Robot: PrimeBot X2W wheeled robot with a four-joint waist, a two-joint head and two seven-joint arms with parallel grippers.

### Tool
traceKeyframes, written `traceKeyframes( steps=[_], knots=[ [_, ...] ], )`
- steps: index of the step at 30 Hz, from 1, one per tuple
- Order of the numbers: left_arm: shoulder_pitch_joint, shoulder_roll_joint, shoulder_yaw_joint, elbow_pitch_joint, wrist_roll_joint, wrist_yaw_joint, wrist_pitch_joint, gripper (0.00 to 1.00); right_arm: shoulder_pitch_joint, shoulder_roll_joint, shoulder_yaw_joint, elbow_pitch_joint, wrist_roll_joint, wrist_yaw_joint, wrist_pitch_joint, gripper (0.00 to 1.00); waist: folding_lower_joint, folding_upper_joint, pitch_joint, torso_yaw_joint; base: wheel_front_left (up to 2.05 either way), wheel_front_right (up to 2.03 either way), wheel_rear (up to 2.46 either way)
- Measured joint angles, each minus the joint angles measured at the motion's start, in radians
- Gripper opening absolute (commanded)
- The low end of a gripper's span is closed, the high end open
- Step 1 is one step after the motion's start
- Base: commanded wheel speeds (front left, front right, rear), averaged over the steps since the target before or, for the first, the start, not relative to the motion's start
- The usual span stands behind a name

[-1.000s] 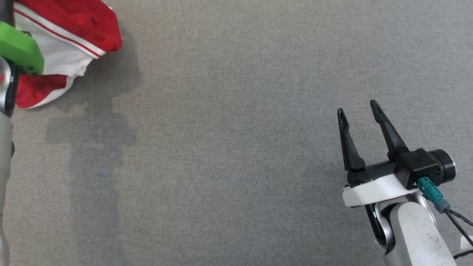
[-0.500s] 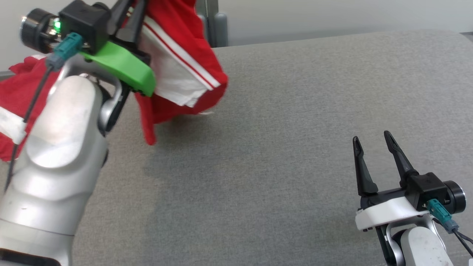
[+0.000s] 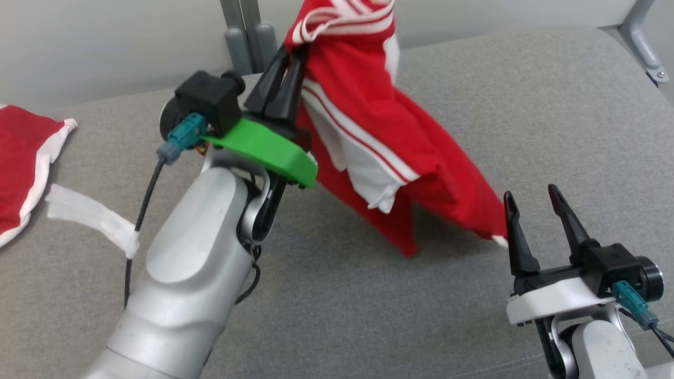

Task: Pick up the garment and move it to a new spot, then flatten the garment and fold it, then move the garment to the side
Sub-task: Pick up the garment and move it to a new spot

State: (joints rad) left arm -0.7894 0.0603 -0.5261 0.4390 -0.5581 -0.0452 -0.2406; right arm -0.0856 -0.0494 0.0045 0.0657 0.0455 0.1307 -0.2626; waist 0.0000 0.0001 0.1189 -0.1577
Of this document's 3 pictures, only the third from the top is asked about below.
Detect grey metal upright post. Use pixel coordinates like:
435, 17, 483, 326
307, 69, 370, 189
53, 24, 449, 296
240, 0, 265, 73
220, 0, 254, 74

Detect thin black cable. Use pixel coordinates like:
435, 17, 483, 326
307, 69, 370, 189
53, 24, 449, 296
235, 245, 262, 306

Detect white tape strip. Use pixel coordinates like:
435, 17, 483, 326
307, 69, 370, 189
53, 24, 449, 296
45, 184, 141, 258

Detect red and white sports shirt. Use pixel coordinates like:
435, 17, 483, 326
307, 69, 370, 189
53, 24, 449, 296
284, 0, 509, 258

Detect grey rounded cylinder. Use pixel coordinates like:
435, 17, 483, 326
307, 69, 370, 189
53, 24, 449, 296
225, 27, 253, 75
254, 23, 279, 72

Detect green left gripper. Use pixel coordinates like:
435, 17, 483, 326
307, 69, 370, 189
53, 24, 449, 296
203, 45, 319, 188

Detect grey metal frame bracket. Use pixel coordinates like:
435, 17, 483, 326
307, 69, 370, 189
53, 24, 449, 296
598, 0, 670, 85

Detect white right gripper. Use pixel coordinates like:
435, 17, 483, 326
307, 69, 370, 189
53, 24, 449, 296
503, 184, 617, 327

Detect red shorts with white trim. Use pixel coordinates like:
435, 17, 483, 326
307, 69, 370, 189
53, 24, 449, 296
0, 104, 78, 248

